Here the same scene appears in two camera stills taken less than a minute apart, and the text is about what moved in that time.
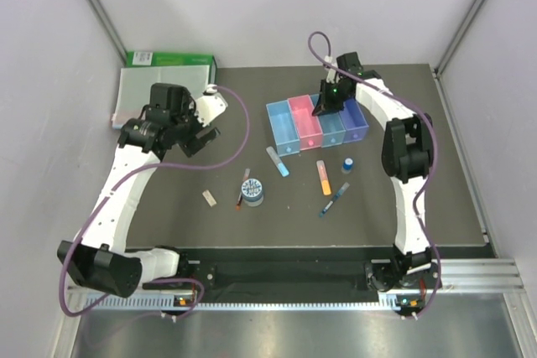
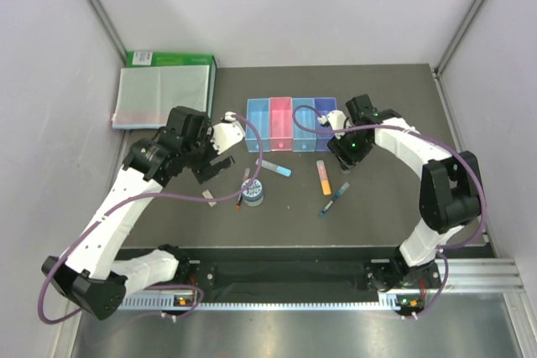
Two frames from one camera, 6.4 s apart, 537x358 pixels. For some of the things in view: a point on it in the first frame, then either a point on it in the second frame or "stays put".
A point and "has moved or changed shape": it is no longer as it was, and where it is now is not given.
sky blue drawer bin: [333, 130] has moved or changed shape
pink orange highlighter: [324, 178] stays put
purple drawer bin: [355, 123] has moved or changed shape
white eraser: [209, 198] stays put
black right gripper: [323, 101] -> [338, 148]
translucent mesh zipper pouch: [134, 87] stays put
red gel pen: [240, 197] stays put
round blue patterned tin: [252, 192] stays put
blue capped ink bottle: [347, 166] stays put
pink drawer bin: [308, 127] -> [280, 124]
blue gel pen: [336, 196] stays put
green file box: [169, 59] stays put
